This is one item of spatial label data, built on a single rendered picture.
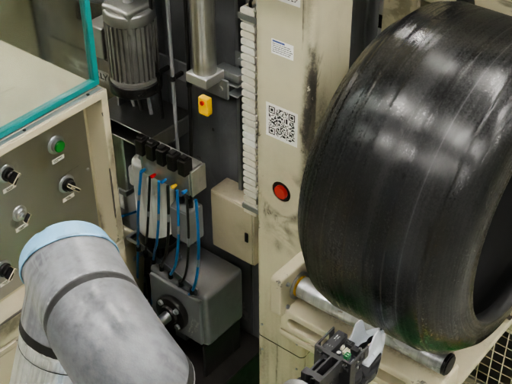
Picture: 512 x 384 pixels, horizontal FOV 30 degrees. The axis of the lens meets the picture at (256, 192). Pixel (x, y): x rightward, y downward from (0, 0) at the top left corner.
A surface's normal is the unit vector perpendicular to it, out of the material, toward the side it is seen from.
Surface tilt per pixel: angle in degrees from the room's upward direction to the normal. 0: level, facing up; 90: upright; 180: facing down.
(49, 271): 36
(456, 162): 50
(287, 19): 90
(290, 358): 90
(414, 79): 29
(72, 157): 90
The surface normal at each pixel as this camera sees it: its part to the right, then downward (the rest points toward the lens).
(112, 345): 0.11, -0.22
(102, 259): 0.34, -0.86
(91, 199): 0.78, 0.37
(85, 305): -0.10, -0.50
